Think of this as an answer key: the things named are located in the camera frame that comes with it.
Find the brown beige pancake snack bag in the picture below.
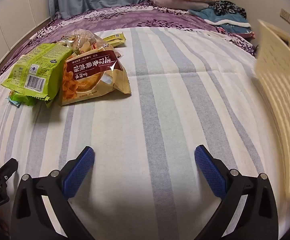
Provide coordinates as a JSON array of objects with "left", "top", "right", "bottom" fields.
[{"left": 60, "top": 47, "right": 131, "bottom": 106}]

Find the blue fleece garment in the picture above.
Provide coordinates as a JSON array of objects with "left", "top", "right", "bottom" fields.
[{"left": 188, "top": 7, "right": 252, "bottom": 34}]

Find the yellow snack packet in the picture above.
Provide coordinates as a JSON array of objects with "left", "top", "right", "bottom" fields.
[{"left": 103, "top": 32, "right": 126, "bottom": 47}]

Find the green snack packet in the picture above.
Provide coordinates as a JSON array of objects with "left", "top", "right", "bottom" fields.
[
  {"left": 1, "top": 43, "right": 73, "bottom": 102},
  {"left": 8, "top": 91, "right": 54, "bottom": 108}
]

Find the purple floral blanket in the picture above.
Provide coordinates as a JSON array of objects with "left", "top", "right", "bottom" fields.
[{"left": 0, "top": 1, "right": 258, "bottom": 95}]

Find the striped bed sheet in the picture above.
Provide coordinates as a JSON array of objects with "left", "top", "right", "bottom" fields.
[{"left": 0, "top": 27, "right": 288, "bottom": 240}]

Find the cream plastic basket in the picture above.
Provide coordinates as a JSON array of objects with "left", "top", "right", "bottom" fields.
[{"left": 255, "top": 19, "right": 290, "bottom": 200}]

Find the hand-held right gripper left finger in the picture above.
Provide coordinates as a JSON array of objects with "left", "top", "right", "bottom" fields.
[{"left": 10, "top": 146, "right": 95, "bottom": 240}]

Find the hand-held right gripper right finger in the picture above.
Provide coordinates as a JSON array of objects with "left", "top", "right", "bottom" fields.
[{"left": 194, "top": 144, "right": 279, "bottom": 240}]

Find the clear cookie bag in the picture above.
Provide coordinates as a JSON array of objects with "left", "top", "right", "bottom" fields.
[{"left": 62, "top": 29, "right": 109, "bottom": 55}]

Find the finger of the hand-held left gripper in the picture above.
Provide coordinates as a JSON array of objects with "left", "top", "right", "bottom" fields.
[{"left": 0, "top": 159, "right": 19, "bottom": 182}]

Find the leopard print scarf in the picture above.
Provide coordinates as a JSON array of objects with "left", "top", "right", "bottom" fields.
[{"left": 214, "top": 1, "right": 247, "bottom": 19}]

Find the white wardrobe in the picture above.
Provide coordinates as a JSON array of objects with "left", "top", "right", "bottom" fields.
[{"left": 0, "top": 0, "right": 51, "bottom": 85}]

